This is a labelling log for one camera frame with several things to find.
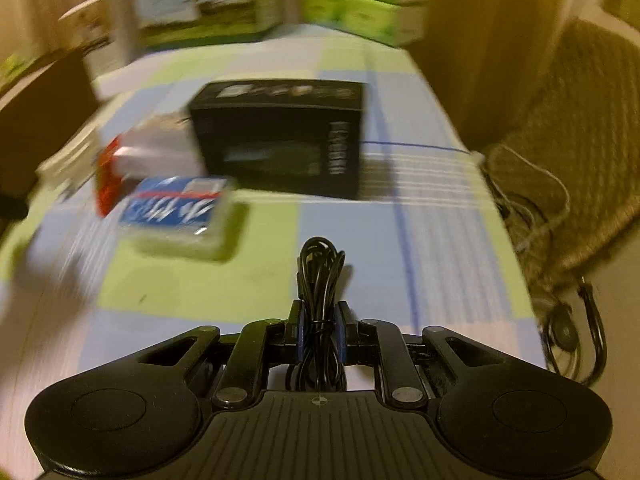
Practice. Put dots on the blue green milk carton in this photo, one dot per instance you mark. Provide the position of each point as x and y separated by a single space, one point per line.
200 0

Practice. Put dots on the white brown product box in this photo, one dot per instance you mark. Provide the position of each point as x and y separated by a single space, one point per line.
105 50

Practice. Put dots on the red white packet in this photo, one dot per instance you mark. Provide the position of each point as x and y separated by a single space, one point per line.
145 155

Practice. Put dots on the stack of green tissue packs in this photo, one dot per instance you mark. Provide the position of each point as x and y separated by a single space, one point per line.
360 10

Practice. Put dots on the golden plain curtain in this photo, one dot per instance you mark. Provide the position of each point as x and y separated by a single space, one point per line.
480 35

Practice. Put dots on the black cardboard box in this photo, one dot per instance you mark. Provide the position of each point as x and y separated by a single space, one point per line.
280 135

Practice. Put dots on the blue white packet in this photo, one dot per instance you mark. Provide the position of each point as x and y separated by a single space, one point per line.
170 210

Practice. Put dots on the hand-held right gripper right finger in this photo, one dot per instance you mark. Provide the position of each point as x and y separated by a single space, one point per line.
341 332

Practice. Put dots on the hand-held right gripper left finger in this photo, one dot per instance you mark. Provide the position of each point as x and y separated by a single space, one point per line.
298 332

